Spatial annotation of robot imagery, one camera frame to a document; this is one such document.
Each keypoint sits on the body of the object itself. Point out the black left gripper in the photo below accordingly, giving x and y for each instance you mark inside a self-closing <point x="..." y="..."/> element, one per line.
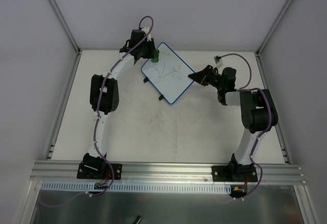
<point x="147" y="52"/>

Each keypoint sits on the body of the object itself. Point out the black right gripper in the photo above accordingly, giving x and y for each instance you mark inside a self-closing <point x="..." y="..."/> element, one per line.
<point x="207" y="75"/>

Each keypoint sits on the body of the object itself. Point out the green whiteboard eraser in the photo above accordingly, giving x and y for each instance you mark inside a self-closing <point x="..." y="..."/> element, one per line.
<point x="155" y="57"/>

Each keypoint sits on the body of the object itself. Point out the blue framed whiteboard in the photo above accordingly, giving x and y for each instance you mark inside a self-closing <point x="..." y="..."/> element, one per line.
<point x="169" y="75"/>

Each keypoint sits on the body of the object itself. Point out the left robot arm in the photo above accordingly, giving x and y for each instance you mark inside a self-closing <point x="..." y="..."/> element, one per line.
<point x="104" y="100"/>

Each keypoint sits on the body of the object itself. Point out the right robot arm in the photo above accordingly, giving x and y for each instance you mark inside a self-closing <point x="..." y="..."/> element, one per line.
<point x="258" y="116"/>

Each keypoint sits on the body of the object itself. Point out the small black object at bottom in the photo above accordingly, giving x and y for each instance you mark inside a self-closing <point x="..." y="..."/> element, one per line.
<point x="137" y="220"/>

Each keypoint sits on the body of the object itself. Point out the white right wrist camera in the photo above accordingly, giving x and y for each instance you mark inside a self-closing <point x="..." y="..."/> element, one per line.
<point x="218" y="61"/>

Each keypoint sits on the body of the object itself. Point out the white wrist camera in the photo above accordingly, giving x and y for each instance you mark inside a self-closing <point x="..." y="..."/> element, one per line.
<point x="218" y="61"/>
<point x="147" y="31"/>

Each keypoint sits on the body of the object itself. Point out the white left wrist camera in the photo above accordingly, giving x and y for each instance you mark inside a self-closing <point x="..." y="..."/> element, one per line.
<point x="147" y="31"/>

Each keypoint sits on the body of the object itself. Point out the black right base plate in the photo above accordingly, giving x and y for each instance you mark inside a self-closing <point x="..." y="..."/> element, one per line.
<point x="241" y="173"/>

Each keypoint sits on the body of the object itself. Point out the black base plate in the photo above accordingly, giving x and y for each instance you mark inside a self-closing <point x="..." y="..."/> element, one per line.
<point x="241" y="173"/>
<point x="90" y="173"/>

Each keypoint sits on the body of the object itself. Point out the left aluminium frame post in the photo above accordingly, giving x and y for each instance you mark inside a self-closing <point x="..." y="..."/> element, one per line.
<point x="60" y="17"/>

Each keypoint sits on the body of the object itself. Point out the aluminium frame post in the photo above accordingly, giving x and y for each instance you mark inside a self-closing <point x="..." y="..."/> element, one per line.
<point x="281" y="14"/>
<point x="60" y="17"/>

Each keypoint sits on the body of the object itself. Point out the right aluminium frame post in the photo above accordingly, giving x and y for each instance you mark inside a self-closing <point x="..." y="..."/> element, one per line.
<point x="281" y="14"/>

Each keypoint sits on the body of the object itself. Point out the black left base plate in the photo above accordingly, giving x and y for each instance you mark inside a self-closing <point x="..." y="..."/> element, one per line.
<point x="90" y="173"/>

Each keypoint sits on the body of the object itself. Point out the slotted cable duct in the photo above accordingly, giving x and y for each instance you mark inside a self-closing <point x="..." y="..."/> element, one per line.
<point x="137" y="187"/>

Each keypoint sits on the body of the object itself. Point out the left aluminium side rail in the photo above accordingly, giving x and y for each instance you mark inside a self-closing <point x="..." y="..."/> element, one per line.
<point x="61" y="109"/>

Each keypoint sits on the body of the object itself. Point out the aluminium front rail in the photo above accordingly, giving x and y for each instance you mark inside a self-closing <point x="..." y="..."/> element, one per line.
<point x="179" y="173"/>

